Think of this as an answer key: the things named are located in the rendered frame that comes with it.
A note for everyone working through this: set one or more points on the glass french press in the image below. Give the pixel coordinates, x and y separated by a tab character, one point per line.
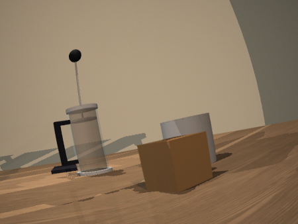
86	135

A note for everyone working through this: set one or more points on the grey cylinder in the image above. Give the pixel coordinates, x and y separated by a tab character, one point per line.
189	125

